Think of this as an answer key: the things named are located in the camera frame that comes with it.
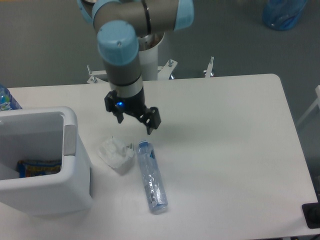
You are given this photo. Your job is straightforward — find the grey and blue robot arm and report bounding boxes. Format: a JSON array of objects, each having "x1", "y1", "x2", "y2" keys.
[{"x1": 77, "y1": 0, "x2": 195, "y2": 135}]

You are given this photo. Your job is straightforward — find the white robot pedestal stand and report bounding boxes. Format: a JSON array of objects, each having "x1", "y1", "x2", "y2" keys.
[{"x1": 86, "y1": 33, "x2": 215, "y2": 84}]

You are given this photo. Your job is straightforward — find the white frame at right edge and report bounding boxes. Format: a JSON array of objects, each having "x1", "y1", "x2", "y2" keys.
[{"x1": 295, "y1": 85, "x2": 320, "y2": 129}]

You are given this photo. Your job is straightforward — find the blue snack wrapper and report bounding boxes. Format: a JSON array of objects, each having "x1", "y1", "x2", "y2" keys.
[{"x1": 16, "y1": 160, "x2": 62, "y2": 178}]

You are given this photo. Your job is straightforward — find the clear plastic bottle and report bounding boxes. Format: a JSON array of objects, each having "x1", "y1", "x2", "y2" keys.
[{"x1": 136, "y1": 140, "x2": 168, "y2": 214}]

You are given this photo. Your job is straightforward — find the white tissue paper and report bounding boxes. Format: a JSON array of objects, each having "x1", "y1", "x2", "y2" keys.
[{"x1": 97, "y1": 136, "x2": 135, "y2": 169}]

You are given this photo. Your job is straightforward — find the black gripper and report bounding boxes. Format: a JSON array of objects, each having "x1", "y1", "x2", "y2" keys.
[{"x1": 104, "y1": 87, "x2": 161, "y2": 135}]

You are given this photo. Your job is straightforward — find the blue labelled bottle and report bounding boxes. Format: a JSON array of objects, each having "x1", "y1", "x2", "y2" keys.
[{"x1": 0, "y1": 84, "x2": 22, "y2": 111}]

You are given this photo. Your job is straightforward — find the black device at table corner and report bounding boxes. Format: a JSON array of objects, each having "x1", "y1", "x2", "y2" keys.
[{"x1": 302, "y1": 202, "x2": 320, "y2": 229}]

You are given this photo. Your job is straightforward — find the white plastic trash can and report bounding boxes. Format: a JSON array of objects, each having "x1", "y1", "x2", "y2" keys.
[{"x1": 0, "y1": 106, "x2": 93, "y2": 216}]

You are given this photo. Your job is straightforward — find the blue plastic bag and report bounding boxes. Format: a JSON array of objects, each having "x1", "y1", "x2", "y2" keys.
[{"x1": 262, "y1": 0, "x2": 308, "y2": 31}]

